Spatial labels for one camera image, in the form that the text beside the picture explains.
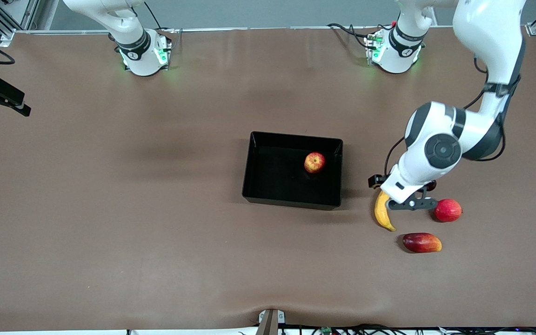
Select black plastic box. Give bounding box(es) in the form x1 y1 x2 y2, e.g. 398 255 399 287
242 131 344 211

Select red yellow mango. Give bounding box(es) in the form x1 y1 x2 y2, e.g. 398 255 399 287
402 233 442 254

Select yellow banana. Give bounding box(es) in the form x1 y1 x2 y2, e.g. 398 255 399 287
374 190 397 232

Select black right base cable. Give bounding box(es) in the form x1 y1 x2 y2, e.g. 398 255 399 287
145 0 175 34

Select red yellow streaked apple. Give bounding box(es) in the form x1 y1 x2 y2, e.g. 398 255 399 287
304 152 327 174

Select black left base cables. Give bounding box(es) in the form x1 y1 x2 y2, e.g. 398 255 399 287
328 22 372 49

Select plain pink red apple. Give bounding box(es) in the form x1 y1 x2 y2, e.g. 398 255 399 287
434 199 463 223

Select brown table mat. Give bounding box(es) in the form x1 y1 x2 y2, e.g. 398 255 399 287
0 26 536 332

